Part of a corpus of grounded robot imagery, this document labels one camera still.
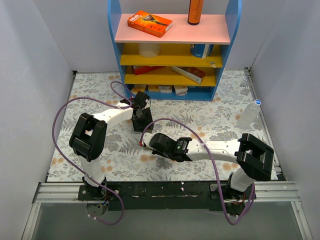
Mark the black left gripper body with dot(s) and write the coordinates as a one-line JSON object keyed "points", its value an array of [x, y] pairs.
{"points": [[142, 123]]}

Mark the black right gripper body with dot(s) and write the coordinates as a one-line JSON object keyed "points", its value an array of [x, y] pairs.
{"points": [[155, 152]]}

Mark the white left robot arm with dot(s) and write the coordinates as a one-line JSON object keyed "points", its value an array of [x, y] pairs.
{"points": [[89, 134]]}

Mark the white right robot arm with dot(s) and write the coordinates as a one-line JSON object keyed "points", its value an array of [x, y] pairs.
{"points": [[254, 157]]}

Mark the yellow soap box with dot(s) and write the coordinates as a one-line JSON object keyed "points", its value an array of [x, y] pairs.
{"points": [[138, 88]]}

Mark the floral tablecloth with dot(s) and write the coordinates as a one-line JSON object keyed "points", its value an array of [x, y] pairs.
{"points": [[123, 159]]}

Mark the white soap box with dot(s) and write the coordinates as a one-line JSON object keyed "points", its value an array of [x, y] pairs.
{"points": [[180, 90]]}

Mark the red box left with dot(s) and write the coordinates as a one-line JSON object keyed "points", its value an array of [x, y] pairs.
{"points": [[142, 69]]}

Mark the white cup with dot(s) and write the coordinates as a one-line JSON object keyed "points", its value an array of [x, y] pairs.
{"points": [[149, 50]]}

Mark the blue shelf unit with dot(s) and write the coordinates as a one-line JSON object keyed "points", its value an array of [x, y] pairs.
{"points": [[219, 30]]}

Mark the red white long box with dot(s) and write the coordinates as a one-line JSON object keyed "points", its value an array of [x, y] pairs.
{"points": [[192, 73]]}

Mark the clear plastic water bottle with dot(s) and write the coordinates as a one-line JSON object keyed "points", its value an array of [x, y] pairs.
{"points": [[249, 114]]}

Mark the blue white can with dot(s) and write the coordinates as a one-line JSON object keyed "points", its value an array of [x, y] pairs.
{"points": [[201, 50]]}

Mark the orange razor box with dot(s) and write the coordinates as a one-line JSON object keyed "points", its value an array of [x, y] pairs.
{"points": [[149, 23]]}

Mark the orange bottle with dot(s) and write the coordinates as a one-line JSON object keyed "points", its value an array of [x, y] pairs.
{"points": [[195, 11]]}

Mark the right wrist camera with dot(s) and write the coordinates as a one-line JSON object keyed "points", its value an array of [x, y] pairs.
{"points": [[145, 142]]}

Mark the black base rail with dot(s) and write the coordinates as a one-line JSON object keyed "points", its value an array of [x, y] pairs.
{"points": [[155, 195]]}

